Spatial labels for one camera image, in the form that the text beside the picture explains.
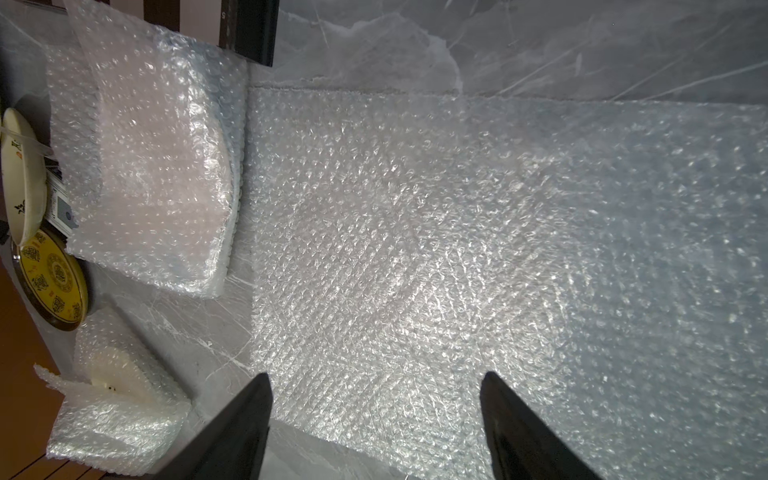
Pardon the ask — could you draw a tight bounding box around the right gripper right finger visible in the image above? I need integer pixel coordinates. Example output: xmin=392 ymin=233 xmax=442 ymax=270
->
xmin=480 ymin=371 xmax=600 ymax=480

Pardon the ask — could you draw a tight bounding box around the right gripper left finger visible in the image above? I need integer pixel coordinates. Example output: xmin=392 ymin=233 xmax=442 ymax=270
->
xmin=154 ymin=373 xmax=273 ymax=479

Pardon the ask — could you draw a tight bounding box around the yellow black patterned plate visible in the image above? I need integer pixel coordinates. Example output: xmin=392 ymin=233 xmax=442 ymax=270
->
xmin=11 ymin=226 xmax=90 ymax=331

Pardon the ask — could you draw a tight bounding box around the cream yellow dinner plate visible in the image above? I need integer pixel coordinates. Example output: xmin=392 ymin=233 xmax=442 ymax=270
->
xmin=1 ymin=108 xmax=48 ymax=247

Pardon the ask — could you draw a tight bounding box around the left bubble wrapped plate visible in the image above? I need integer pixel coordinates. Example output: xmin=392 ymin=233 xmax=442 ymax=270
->
xmin=35 ymin=307 xmax=191 ymax=476

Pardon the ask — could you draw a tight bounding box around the small square marker tile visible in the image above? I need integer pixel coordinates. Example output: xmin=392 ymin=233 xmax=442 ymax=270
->
xmin=45 ymin=171 xmax=78 ymax=238

